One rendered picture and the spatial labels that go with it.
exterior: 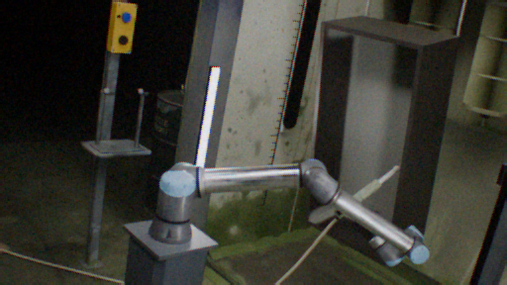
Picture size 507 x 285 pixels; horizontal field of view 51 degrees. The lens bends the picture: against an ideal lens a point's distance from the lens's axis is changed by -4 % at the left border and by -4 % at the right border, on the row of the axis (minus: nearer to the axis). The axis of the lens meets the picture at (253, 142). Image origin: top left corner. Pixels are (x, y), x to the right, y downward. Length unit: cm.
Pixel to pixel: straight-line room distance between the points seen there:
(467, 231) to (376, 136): 101
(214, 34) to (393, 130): 113
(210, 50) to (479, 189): 204
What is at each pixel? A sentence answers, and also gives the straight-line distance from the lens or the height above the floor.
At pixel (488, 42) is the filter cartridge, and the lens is 374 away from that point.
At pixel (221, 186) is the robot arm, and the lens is 247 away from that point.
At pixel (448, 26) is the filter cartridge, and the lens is 401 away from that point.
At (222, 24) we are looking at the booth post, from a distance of 311.
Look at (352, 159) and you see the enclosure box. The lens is 339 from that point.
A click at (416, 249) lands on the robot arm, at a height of 76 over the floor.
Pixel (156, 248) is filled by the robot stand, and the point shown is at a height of 64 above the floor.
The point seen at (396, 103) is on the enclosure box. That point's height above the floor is 128.
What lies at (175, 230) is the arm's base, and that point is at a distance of 236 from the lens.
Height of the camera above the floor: 171
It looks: 15 degrees down
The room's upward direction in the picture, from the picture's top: 11 degrees clockwise
